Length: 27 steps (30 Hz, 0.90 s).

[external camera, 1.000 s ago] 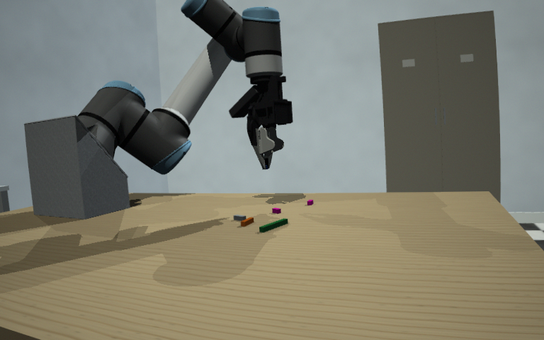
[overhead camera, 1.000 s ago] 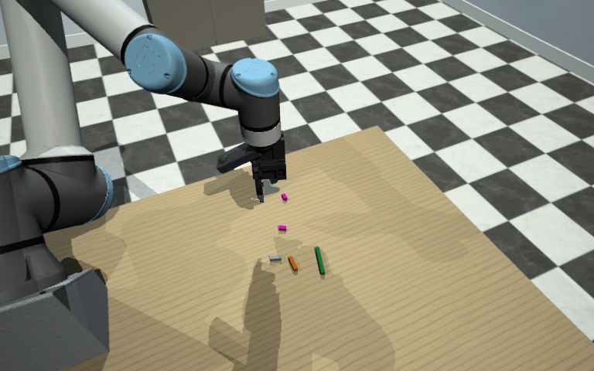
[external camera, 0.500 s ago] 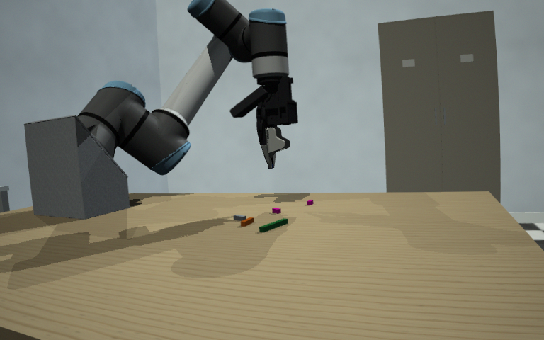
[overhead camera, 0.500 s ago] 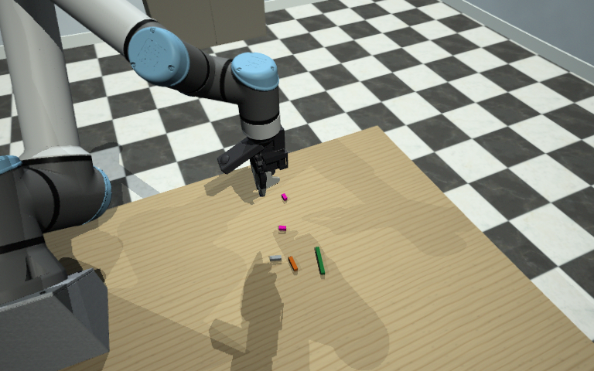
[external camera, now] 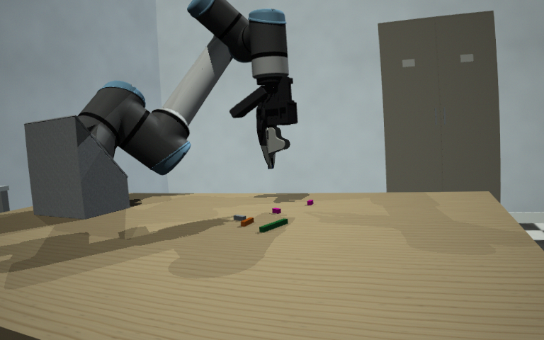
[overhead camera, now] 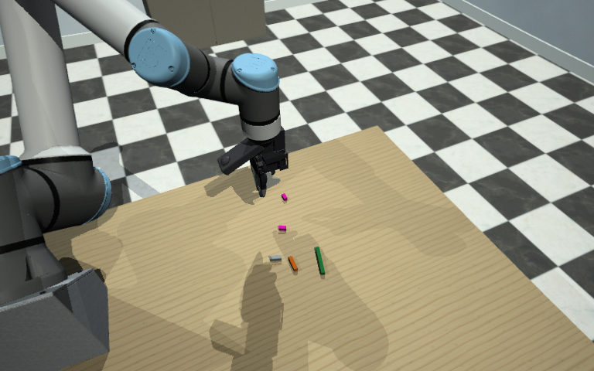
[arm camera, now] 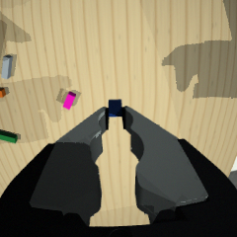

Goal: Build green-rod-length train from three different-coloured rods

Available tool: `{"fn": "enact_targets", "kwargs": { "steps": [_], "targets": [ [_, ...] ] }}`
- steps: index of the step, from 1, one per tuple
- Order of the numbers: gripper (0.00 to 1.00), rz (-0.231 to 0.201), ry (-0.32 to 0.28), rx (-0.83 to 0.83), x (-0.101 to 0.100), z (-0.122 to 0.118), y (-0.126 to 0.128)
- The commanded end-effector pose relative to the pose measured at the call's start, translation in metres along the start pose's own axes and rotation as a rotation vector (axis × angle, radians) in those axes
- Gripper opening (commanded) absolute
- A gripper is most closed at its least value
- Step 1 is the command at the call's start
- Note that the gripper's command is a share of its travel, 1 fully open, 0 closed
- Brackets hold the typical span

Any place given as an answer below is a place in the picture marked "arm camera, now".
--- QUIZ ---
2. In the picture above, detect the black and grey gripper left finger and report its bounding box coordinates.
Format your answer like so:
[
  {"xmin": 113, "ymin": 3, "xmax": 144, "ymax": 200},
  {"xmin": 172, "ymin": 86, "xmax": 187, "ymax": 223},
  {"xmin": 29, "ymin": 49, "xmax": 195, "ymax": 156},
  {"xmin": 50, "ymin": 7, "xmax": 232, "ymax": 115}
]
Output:
[{"xmin": 0, "ymin": 107, "xmax": 109, "ymax": 237}]

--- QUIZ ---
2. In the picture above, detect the grey rod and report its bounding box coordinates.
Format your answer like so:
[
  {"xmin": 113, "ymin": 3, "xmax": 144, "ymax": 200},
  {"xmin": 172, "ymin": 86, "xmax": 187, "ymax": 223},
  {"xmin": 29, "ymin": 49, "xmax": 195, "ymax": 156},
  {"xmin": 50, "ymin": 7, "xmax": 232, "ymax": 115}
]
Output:
[{"xmin": 1, "ymin": 55, "xmax": 13, "ymax": 79}]

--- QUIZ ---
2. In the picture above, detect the small dark blue block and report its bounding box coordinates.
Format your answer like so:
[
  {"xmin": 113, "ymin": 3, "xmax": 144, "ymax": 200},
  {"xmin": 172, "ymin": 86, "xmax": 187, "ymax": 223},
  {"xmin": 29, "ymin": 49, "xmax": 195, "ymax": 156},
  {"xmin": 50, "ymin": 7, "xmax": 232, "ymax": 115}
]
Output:
[{"xmin": 109, "ymin": 99, "xmax": 122, "ymax": 118}]

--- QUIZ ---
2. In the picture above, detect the magenta block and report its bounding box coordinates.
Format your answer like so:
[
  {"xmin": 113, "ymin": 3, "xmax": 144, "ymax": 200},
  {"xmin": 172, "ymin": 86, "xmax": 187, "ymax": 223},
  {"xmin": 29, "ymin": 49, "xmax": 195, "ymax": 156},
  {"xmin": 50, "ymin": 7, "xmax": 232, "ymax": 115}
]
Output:
[{"xmin": 63, "ymin": 91, "xmax": 76, "ymax": 110}]

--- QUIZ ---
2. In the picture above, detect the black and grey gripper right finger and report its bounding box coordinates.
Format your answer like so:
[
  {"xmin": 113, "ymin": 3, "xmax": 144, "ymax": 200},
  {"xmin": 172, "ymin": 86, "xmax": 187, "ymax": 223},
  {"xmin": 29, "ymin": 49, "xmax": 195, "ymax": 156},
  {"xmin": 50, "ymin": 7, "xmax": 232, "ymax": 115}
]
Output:
[{"xmin": 121, "ymin": 106, "xmax": 237, "ymax": 237}]

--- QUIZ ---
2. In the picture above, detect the green rod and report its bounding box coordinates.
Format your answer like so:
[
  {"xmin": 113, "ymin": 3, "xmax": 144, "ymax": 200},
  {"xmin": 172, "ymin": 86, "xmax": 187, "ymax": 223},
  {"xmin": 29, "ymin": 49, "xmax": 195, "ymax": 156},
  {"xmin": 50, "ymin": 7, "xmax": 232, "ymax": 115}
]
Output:
[{"xmin": 0, "ymin": 130, "xmax": 18, "ymax": 143}]

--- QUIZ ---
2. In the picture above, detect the orange rod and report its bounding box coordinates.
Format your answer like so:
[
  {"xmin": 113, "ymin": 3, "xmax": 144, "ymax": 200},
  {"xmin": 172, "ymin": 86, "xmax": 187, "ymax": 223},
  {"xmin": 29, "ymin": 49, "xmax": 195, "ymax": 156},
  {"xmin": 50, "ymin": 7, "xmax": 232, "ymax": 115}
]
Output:
[{"xmin": 0, "ymin": 88, "xmax": 6, "ymax": 98}]

